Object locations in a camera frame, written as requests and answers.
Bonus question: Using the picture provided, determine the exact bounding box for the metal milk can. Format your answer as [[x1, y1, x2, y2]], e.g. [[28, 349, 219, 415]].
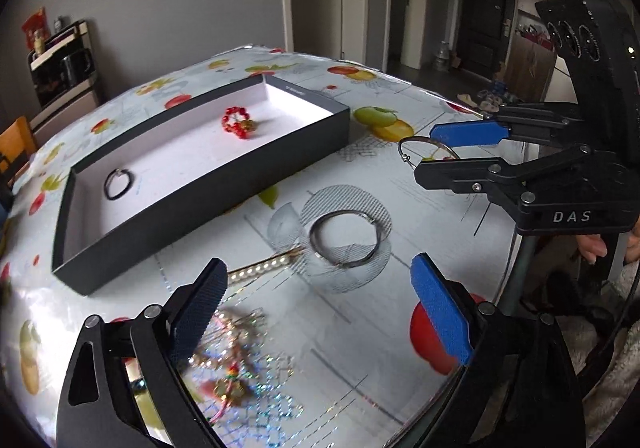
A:
[[432, 42, 454, 72]]

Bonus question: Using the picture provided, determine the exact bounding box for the thin silver hoop bangle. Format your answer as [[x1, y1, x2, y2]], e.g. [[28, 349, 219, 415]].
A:
[[397, 137, 462, 164]]

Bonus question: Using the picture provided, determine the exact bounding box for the wooden shoe cabinet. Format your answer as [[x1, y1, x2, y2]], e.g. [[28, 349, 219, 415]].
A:
[[502, 30, 559, 105]]

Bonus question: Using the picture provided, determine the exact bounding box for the black hair tie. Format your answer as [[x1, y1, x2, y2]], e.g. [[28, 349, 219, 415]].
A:
[[103, 168, 137, 201]]

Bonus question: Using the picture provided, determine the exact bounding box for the row of slippers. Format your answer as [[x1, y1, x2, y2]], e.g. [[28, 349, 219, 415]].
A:
[[457, 87, 512, 112]]

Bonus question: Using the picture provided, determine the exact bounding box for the grey low cabinet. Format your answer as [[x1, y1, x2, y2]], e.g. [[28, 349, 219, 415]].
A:
[[31, 89, 102, 145]]

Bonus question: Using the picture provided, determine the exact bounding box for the red bead bracelet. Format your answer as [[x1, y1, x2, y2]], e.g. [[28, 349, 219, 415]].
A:
[[221, 105, 257, 140]]

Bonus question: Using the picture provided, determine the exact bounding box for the red snack packet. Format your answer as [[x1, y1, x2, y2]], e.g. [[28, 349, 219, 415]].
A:
[[21, 8, 50, 51]]

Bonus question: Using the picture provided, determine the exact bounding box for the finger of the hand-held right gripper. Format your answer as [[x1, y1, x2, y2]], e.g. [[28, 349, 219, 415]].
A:
[[429, 102, 584, 148], [414, 144, 608, 208]]

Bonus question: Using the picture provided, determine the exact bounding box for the pearl hair clip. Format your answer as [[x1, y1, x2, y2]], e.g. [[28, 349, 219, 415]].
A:
[[227, 248, 306, 281]]

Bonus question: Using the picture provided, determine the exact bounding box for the pink cord charm bracelet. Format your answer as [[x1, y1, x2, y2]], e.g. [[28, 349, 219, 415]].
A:
[[200, 328, 261, 425]]

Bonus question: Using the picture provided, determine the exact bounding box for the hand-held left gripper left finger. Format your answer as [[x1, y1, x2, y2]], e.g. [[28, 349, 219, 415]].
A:
[[55, 257, 229, 448]]

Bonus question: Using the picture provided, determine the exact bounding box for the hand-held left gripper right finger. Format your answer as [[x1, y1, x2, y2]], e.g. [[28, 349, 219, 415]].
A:
[[410, 252, 586, 448]]

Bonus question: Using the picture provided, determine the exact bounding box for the black box with white inside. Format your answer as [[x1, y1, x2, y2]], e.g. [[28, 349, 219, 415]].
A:
[[52, 74, 351, 296]]

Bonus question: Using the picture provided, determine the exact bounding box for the gold chain necklace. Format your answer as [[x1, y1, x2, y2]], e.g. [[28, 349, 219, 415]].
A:
[[190, 307, 271, 369]]

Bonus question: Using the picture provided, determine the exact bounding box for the white fuzzy blanket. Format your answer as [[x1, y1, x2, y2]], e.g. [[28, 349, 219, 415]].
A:
[[555, 258, 640, 434]]

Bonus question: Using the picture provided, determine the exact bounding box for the gold bangle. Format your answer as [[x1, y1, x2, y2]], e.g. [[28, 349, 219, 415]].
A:
[[124, 360, 168, 445]]

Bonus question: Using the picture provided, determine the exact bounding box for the person's right hand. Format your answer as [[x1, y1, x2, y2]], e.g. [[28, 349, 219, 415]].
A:
[[574, 220, 640, 265]]

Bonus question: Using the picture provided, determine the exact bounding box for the wooden chair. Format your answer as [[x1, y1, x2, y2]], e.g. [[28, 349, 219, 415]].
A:
[[0, 115, 39, 190]]

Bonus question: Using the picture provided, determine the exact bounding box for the wide silver bangle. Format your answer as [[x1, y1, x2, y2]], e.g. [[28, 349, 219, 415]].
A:
[[308, 210, 383, 269]]

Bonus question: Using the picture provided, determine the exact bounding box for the dark entrance door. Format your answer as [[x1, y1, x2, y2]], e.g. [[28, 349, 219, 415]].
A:
[[457, 0, 519, 82]]

